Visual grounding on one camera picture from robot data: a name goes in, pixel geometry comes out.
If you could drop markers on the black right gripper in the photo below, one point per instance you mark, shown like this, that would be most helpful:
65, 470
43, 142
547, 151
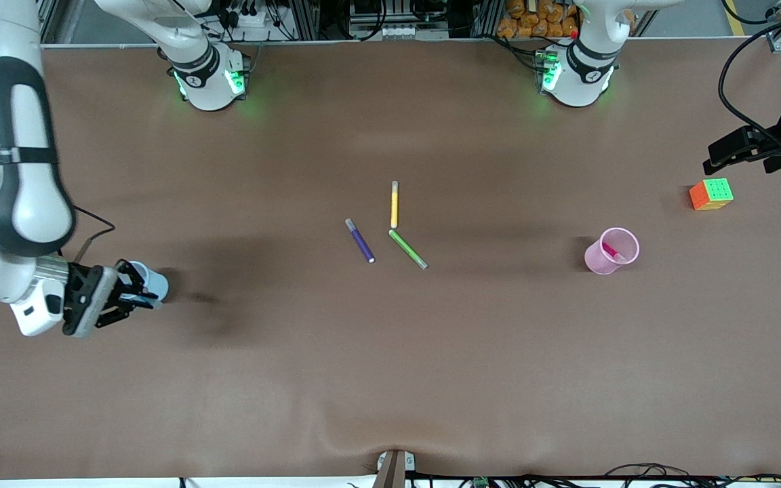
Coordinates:
81, 285

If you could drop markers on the pink marker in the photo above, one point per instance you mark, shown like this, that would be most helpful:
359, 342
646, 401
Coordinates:
613, 253

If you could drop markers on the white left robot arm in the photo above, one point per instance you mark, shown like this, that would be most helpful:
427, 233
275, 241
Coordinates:
577, 78

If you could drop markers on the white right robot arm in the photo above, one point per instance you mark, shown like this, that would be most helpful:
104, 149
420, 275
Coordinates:
17, 203

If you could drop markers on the light blue plastic cup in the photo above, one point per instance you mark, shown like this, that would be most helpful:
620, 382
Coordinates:
158, 281

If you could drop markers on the colourful puzzle cube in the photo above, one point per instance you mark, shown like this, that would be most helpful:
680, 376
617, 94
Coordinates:
710, 194

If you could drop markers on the pink plastic cup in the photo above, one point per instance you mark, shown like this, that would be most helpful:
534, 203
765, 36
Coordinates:
597, 263

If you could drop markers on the pile of orange objects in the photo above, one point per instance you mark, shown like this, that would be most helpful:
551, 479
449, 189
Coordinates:
533, 20

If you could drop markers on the purple marker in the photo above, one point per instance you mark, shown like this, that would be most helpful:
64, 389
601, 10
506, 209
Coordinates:
361, 242

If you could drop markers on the brown table cover sheet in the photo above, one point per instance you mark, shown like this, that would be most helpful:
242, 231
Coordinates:
390, 373

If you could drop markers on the yellow marker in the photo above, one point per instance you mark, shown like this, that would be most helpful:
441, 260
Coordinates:
394, 207

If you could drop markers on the green marker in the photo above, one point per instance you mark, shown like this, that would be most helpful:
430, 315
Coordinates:
407, 248

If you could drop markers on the white power strip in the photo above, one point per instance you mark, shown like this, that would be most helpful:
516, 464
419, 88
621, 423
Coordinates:
255, 19

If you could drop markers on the white connector block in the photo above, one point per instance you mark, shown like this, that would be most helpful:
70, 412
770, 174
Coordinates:
397, 31

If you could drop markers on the small green circuit board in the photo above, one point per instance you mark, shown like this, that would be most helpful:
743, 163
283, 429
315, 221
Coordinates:
480, 482

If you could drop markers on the grey aluminium frame rail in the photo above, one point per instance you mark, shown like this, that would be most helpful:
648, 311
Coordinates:
50, 24

